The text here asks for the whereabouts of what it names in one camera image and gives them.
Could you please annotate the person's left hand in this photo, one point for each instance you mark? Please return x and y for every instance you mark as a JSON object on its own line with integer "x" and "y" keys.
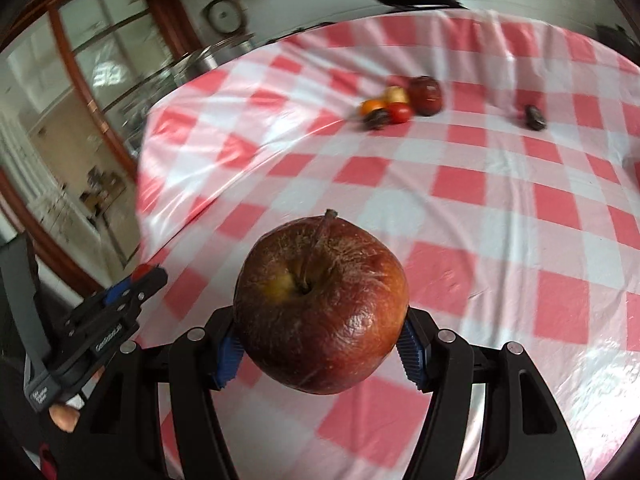
{"x": 65, "y": 416}

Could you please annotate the red cherry tomato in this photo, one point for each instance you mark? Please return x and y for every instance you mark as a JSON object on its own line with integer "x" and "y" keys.
{"x": 400, "y": 112}

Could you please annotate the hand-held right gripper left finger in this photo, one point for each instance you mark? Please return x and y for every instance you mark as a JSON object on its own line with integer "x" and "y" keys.
{"x": 227, "y": 360}

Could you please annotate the small yellow striped pepino melon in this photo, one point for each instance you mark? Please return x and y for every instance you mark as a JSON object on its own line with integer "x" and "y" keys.
{"x": 395, "y": 93}

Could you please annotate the small orange mandarin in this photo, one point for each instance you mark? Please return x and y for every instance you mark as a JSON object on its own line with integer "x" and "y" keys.
{"x": 373, "y": 105}

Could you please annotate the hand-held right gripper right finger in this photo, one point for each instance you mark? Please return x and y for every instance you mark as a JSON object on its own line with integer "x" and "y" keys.
{"x": 412, "y": 355}

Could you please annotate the red white checked tablecloth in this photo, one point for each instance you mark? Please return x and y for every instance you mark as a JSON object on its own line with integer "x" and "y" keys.
{"x": 500, "y": 240}

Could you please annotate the large red apple with stem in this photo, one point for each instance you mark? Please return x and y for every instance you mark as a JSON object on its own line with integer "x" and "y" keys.
{"x": 320, "y": 310}

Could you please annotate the dark wrinkled passion fruit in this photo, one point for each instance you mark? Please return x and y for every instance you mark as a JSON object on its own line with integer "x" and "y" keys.
{"x": 376, "y": 120}

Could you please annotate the steel pot with glass lid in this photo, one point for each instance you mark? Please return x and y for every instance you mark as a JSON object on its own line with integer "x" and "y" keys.
{"x": 210, "y": 57}

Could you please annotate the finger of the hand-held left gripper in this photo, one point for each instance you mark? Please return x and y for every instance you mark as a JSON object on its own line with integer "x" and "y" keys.
{"x": 117, "y": 292}
{"x": 150, "y": 282}

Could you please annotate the dark purple passion fruit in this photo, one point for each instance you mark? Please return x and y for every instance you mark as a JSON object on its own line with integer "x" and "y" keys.
{"x": 534, "y": 117}

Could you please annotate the dark red apple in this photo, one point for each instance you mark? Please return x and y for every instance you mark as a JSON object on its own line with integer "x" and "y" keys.
{"x": 426, "y": 95}

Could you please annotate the wooden door frame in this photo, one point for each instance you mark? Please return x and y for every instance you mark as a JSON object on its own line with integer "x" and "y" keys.
{"x": 167, "y": 20}

